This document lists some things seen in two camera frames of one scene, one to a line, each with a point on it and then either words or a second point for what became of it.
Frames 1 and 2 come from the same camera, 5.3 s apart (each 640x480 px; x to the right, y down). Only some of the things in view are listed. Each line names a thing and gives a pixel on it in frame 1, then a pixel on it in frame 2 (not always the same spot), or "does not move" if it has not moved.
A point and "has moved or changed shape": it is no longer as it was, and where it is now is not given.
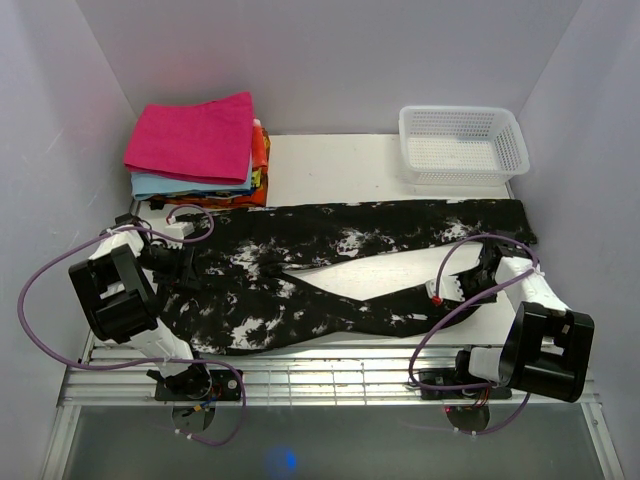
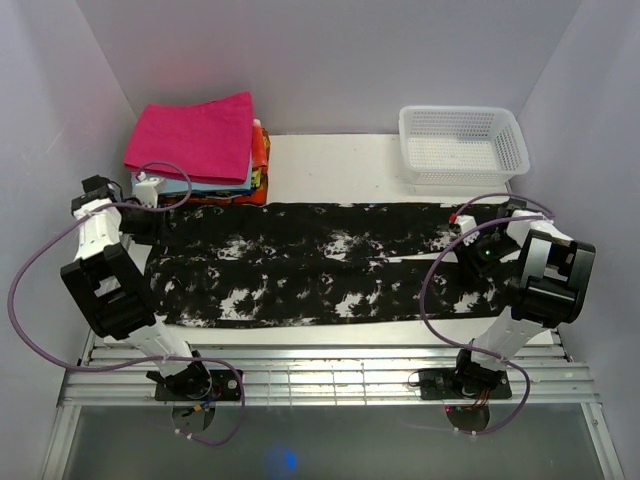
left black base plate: (225, 386) does not move
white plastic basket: (460, 145) does not move
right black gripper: (463, 277) -> (467, 253)
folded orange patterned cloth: (257, 198) does not move
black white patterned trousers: (226, 293) has moved or changed shape
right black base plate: (452, 376) does not move
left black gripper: (180, 275) -> (158, 230)
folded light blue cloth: (148, 184) does not move
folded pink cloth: (205, 141) does not move
